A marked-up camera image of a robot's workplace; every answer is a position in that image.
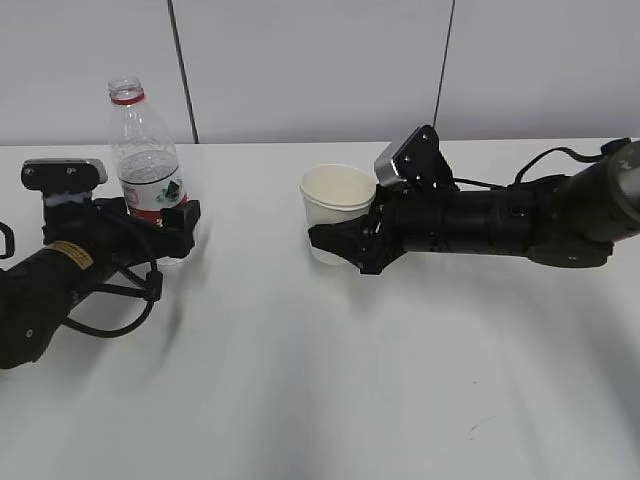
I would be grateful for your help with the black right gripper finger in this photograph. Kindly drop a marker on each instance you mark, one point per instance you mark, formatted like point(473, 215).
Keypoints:
point(351, 240)

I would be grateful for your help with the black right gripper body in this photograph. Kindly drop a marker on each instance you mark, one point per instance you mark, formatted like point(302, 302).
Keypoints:
point(403, 220)

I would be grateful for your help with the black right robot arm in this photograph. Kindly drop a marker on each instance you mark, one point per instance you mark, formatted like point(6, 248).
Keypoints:
point(558, 220)

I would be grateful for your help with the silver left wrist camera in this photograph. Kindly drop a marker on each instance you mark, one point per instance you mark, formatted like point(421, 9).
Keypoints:
point(63, 175)

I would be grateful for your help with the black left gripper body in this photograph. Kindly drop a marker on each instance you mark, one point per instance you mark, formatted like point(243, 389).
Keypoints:
point(115, 240)

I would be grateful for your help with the Nongfu Spring water bottle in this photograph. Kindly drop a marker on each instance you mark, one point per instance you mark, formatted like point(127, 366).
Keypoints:
point(143, 152)

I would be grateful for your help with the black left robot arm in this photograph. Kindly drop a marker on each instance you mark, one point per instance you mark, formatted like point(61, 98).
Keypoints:
point(39, 293)

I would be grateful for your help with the white paper cup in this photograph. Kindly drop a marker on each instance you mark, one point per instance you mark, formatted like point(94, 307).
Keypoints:
point(335, 193)

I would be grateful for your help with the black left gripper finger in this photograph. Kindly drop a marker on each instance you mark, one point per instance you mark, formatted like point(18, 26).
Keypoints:
point(175, 238)

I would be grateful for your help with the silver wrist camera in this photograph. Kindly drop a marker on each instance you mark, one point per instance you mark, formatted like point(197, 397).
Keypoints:
point(63, 175)
point(409, 159)

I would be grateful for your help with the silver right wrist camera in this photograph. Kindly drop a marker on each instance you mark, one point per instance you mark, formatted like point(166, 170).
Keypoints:
point(409, 159)

